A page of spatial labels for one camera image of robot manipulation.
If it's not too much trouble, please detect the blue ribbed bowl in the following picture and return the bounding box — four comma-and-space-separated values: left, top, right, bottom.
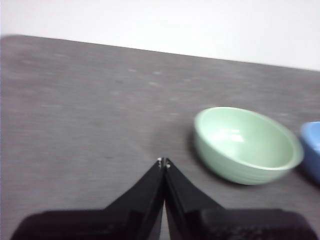
299, 121, 320, 185

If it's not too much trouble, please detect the green ribbed bowl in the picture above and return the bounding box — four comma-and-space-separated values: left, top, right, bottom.
194, 106, 305, 186

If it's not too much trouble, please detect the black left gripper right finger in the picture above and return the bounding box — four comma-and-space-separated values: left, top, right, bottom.
164, 157, 316, 240

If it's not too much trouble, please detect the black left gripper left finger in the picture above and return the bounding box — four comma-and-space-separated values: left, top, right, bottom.
11, 157, 165, 240

